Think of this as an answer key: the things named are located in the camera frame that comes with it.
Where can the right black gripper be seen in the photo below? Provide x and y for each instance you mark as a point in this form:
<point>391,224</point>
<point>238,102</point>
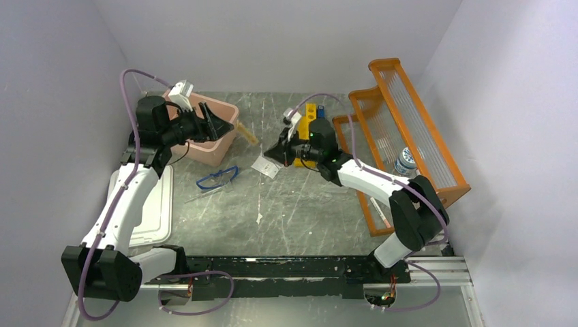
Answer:
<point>282,152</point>

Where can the tan rubber tubing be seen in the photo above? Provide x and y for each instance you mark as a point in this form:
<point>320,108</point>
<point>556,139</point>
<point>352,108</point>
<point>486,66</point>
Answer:
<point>248,135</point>

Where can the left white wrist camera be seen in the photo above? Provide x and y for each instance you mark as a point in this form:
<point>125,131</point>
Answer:
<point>180,93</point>

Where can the white blue small jar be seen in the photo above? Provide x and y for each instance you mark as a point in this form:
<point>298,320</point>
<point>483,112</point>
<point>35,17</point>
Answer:
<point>405,164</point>

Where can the white orange marker pen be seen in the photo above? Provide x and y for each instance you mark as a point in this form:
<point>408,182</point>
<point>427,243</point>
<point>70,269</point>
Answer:
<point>380,212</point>

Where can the pink plastic bin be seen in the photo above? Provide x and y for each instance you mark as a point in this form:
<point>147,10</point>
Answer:
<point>210,153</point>

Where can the blue safety glasses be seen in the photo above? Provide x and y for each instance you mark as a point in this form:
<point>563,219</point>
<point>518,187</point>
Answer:
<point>218,179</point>

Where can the white plastic lid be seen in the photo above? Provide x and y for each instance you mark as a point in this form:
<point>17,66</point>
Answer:
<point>156,222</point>

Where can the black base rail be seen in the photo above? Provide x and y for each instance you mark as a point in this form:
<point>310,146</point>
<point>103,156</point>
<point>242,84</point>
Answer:
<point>347,276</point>

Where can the glass stirring rod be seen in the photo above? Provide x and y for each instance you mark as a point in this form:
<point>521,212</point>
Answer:
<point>208,193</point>

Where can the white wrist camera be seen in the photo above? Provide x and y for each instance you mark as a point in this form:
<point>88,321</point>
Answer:
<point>180,93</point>
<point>291,119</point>

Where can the orange wooden shelf rack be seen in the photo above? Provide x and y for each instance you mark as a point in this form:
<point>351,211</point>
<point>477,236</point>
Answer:
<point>390,117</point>

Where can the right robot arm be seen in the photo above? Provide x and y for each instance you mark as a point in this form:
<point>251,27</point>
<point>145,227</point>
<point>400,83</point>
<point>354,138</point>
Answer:
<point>417,212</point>

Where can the white paper packet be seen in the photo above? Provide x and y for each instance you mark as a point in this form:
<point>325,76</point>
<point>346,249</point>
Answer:
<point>266,167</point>

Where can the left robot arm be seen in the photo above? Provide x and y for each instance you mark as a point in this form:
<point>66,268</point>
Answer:
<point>99,266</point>

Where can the yellow test tube rack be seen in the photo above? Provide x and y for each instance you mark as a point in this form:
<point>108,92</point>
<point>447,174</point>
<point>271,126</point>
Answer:
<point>309,115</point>

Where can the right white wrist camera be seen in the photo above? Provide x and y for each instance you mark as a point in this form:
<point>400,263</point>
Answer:
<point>291,119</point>

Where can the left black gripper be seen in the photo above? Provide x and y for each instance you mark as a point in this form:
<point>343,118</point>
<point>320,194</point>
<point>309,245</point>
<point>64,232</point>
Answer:
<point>210,127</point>

